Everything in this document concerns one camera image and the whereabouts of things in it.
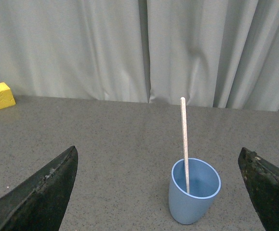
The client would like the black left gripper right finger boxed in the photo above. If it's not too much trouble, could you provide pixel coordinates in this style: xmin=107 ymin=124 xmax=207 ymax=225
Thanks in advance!
xmin=238 ymin=147 xmax=279 ymax=231

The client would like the blue plastic cup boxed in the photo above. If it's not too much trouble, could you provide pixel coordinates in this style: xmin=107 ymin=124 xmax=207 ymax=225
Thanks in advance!
xmin=169 ymin=158 xmax=221 ymax=225

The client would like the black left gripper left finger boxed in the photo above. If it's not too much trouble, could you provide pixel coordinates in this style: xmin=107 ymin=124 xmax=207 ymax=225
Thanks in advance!
xmin=0 ymin=146 xmax=78 ymax=231

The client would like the grey-white curtain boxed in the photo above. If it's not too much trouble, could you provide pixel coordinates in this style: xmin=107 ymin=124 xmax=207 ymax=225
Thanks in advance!
xmin=0 ymin=0 xmax=279 ymax=111

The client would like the yellow foam cube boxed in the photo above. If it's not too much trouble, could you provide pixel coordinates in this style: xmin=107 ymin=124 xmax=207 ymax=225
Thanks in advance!
xmin=0 ymin=82 xmax=16 ymax=110

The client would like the white speckled chopstick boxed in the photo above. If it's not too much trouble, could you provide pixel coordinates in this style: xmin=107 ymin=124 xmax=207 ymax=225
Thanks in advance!
xmin=180 ymin=97 xmax=190 ymax=194

